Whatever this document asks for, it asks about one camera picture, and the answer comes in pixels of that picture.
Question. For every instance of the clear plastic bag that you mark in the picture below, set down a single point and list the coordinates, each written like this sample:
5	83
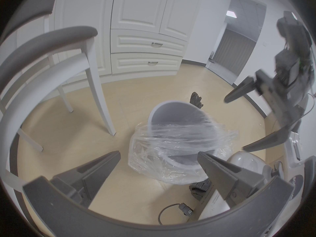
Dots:
158	162

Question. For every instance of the white chair grey seat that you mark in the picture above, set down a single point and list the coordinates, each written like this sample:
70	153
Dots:
29	50

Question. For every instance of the white wardrobe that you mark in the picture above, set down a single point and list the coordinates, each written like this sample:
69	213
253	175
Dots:
138	6

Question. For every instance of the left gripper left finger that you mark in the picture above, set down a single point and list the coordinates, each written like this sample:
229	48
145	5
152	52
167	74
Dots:
93	174

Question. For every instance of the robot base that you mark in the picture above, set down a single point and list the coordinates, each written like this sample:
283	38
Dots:
244	162

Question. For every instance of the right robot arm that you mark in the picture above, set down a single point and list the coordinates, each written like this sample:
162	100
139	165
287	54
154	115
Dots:
293	33

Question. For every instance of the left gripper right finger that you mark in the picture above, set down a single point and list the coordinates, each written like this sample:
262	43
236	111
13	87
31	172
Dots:
229	179

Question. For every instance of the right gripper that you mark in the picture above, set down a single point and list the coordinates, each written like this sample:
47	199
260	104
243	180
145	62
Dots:
274	97

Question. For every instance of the white trash bin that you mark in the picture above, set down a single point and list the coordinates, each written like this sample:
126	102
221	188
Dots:
177	115

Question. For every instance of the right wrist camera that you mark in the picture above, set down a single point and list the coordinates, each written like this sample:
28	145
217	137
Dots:
292	69

